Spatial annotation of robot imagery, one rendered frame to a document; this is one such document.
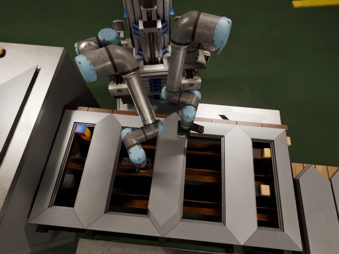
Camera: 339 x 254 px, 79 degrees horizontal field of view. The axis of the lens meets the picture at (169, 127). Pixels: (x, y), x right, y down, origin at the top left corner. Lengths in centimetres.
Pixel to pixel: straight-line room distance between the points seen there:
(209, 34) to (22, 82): 118
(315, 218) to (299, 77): 204
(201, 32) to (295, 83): 232
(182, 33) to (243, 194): 98
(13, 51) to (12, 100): 43
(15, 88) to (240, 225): 159
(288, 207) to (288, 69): 211
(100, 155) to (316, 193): 137
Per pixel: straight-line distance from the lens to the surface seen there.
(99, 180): 139
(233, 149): 144
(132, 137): 104
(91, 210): 138
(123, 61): 94
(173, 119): 145
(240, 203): 138
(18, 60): 178
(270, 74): 305
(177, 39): 97
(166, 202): 131
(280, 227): 149
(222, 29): 92
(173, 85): 110
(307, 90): 313
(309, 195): 158
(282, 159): 155
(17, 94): 157
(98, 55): 94
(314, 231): 156
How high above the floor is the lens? 216
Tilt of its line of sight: 67 degrees down
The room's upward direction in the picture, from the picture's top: 2 degrees clockwise
